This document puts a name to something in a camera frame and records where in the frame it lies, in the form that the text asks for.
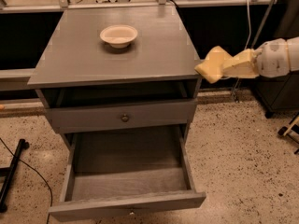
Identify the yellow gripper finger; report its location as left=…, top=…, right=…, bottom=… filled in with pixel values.
left=222, top=49, right=259, bottom=78

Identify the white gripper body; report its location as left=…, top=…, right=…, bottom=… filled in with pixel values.
left=254, top=38, right=290, bottom=77

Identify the yellow sponge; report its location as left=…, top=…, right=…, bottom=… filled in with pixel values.
left=194, top=46, right=232, bottom=84

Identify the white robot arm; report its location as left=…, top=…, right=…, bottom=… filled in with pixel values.
left=222, top=37, right=299, bottom=78

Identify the brass drawer knob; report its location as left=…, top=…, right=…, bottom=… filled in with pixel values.
left=121, top=114, right=129, bottom=122

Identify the open grey middle drawer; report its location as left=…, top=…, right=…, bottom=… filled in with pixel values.
left=49, top=125, right=206, bottom=222

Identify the closed grey top drawer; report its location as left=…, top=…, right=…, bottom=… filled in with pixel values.
left=46, top=99, right=196, bottom=133

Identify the dark cabinet at right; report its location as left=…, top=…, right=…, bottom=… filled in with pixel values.
left=254, top=0, right=299, bottom=119

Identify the black wheeled stand base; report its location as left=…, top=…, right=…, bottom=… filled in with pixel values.
left=278, top=112, right=299, bottom=144

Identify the grey wooden cabinet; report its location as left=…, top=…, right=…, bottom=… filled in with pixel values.
left=27, top=5, right=207, bottom=151

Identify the white bowl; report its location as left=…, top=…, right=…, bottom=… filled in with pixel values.
left=100, top=25, right=138, bottom=49

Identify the black stand leg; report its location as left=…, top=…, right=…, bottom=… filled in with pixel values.
left=0, top=139, right=29, bottom=213

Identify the white cable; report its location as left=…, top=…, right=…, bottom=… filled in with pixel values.
left=206, top=0, right=252, bottom=81

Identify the grey metal rail frame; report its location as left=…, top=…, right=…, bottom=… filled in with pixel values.
left=0, top=0, right=286, bottom=95

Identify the black floor cable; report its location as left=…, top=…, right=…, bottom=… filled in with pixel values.
left=0, top=136, right=54, bottom=224

